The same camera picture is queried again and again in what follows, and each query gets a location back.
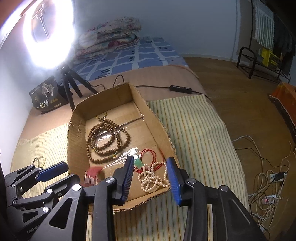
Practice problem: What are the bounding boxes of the black tripod stand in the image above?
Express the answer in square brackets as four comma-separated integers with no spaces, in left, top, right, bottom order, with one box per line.
[58,62,98,110]

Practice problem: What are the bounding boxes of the phone holder in ring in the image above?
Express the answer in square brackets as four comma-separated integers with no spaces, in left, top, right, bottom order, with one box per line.
[32,1,50,42]

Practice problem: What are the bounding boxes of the white pearl necklace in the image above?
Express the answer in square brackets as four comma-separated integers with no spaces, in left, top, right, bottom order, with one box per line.
[138,161,171,193]

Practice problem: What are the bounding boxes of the brown wooden bead necklace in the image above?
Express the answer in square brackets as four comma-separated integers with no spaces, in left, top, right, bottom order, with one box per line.
[86,112,132,164]

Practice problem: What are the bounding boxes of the red strap wristwatch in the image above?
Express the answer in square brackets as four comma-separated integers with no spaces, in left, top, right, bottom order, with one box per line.
[84,167,103,187]

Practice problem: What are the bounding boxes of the white striped hanging towel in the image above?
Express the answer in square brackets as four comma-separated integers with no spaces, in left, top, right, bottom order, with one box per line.
[253,1,274,50]

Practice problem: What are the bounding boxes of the black clothes rack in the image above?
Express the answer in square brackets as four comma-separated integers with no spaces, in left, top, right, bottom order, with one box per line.
[236,1,295,84]

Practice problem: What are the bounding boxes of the dark hanging garment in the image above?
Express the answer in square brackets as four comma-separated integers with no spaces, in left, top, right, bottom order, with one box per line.
[273,15,295,75]

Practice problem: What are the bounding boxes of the white ring light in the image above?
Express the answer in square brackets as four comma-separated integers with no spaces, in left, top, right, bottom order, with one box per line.
[23,1,75,69]

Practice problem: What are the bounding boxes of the blue checkered bed sheet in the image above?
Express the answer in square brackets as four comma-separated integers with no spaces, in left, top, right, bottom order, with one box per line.
[72,37,188,81]

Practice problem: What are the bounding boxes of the brown cardboard box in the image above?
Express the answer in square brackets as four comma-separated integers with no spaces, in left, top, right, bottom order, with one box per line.
[67,82,180,212]

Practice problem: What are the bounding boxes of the green jade pendant red cord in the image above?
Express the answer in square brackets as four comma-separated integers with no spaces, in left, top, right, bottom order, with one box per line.
[133,148,163,174]

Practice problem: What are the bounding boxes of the orange covered furniture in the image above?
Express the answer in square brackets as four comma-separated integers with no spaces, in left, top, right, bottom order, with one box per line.
[268,82,296,140]

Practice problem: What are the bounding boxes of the white floor cables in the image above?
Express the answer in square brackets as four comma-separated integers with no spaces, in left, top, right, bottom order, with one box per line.
[231,135,295,235]

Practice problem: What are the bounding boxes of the yellow striped cloth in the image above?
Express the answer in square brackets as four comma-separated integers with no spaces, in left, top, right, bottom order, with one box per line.
[11,95,248,240]

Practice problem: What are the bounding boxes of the white power strip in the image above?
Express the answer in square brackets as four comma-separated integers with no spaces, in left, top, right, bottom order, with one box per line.
[266,171,287,183]

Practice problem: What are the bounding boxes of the yellow box on rack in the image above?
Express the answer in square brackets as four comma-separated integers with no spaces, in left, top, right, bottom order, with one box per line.
[261,48,280,70]

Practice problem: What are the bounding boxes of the black printed package bag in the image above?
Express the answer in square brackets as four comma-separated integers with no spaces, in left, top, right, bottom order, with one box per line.
[29,76,69,114]

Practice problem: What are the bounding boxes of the folded floral quilt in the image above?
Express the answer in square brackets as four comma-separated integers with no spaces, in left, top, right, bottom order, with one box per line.
[74,16,142,59]

